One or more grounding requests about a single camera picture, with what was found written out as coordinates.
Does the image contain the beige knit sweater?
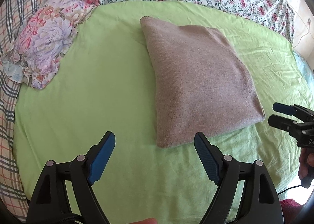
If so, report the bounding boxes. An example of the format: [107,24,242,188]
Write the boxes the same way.
[140,16,265,148]

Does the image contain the right forearm maroon sleeve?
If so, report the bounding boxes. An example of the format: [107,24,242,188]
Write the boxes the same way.
[280,199,303,224]

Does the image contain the right hand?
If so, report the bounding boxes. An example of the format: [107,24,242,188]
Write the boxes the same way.
[298,148,314,179]

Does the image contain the left hand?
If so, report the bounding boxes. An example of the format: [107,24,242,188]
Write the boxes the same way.
[129,218,158,224]

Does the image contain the purple floral pillow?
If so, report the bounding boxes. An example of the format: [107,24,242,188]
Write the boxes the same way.
[1,0,99,90]

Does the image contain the plaid bed cover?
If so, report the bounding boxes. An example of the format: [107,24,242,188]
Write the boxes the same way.
[1,0,42,223]

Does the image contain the black cable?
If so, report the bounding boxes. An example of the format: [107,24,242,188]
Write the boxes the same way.
[277,184,302,194]

